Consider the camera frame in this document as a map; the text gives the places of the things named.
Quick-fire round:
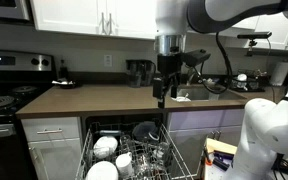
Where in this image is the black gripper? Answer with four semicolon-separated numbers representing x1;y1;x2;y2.
152;54;184;110

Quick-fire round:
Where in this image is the white sink base cabinet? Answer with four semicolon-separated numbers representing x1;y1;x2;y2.
166;108;247;176

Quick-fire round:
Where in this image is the white crumpled cloth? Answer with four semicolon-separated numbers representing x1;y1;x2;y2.
170;94;192;103

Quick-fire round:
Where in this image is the chrome sink faucet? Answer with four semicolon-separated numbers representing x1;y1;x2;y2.
185;65;202;86

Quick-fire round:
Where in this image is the dark grey plastic container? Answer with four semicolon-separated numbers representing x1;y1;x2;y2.
131;120;161;143

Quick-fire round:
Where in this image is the white cup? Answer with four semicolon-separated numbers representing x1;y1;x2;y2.
208;89;221;101

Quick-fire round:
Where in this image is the black dishwasher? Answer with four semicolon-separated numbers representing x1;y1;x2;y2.
82;113;168;158

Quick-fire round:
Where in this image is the clear drinking glass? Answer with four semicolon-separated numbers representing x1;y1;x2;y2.
153;141;171;162
118;133;132;153

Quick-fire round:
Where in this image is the light blue plastic lid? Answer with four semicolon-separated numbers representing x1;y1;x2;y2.
98;129;122;136

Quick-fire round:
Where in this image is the light wooden board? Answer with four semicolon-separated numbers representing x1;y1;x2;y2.
199;137;239;180

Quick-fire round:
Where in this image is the small white jar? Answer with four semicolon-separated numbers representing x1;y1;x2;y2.
236;73;249;90

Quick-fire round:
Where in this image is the white upper cabinet door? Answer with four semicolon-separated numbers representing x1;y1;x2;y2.
29;0;108;36
105;0;158;40

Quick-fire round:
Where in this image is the white cabinet door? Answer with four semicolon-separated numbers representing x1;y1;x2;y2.
29;0;108;36
105;0;158;40
27;137;84;180

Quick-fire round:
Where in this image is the white ceramic bowl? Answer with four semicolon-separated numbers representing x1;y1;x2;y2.
92;135;119;160
85;160;120;180

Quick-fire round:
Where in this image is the black counter dish rack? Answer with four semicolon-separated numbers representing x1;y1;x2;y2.
229;68;271;94

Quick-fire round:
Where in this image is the white ceramic mug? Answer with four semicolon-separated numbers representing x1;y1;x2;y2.
115;151;136;179

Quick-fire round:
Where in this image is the black bar clamp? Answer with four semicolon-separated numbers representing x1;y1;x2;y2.
212;149;236;172

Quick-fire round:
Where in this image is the small dark dish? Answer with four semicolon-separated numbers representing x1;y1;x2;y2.
51;78;78;90

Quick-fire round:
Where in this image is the white drawer front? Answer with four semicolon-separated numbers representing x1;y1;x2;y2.
20;116;82;144

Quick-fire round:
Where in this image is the white corner upper cabinet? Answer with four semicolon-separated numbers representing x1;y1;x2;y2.
232;13;288;51

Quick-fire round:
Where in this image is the white lower cabinet door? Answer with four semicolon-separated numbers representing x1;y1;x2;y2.
27;137;84;180

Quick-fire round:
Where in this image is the small coil stove burner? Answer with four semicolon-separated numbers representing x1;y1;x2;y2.
11;85;38;95

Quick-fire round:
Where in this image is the black stainless electric stove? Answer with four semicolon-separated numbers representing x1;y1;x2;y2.
0;49;58;180

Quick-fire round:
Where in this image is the stainless microwave oven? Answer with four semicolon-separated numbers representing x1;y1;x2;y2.
0;0;32;23

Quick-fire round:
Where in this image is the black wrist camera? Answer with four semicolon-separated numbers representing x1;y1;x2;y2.
181;48;212;68

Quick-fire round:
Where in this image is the white wall outlet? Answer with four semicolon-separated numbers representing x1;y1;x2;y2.
103;54;114;68

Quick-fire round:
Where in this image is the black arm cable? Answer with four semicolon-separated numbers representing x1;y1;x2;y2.
193;31;234;95

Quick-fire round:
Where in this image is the orange handled clamp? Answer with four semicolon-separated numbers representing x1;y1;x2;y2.
202;146;214;168

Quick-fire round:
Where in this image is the wire dishwasher rack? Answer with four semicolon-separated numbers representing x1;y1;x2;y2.
74;121;198;180

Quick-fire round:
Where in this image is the silver drawer handle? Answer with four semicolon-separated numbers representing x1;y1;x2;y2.
36;128;64;136

